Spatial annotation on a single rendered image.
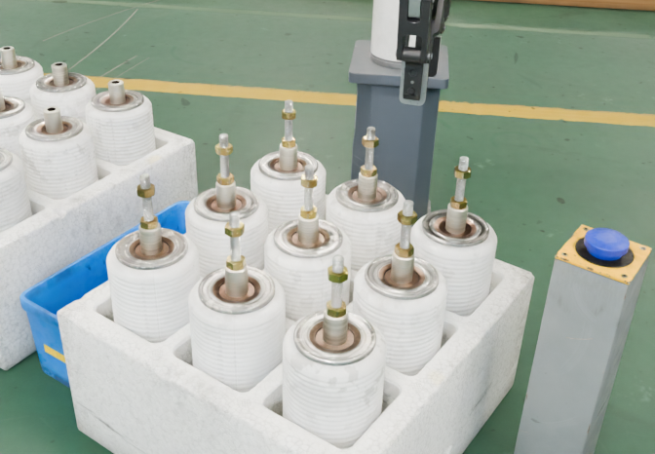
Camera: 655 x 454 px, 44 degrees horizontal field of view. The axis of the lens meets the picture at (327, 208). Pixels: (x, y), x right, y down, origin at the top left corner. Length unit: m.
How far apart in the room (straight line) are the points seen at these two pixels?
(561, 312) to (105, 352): 0.46
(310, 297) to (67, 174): 0.42
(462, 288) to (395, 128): 0.39
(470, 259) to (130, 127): 0.55
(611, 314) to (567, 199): 0.76
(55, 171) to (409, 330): 0.55
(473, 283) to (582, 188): 0.71
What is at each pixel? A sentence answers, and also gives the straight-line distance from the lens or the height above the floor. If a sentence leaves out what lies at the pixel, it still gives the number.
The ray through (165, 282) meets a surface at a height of 0.24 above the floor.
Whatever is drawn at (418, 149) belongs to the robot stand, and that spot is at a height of 0.18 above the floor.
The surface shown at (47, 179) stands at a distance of 1.14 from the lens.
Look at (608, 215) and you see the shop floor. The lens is 1.51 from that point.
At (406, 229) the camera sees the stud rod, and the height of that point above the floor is 0.31.
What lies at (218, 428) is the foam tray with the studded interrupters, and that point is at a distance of 0.81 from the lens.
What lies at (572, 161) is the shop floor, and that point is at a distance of 1.68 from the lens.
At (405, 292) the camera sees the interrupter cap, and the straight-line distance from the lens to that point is 0.80.
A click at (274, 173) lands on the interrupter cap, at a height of 0.25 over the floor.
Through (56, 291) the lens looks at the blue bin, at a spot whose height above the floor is 0.10.
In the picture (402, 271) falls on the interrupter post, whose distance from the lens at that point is 0.81.
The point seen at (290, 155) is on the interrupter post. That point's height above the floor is 0.27.
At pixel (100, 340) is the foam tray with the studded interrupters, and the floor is 0.18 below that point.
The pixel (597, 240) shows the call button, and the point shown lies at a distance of 0.79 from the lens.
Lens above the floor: 0.73
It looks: 31 degrees down
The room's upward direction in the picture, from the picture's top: 2 degrees clockwise
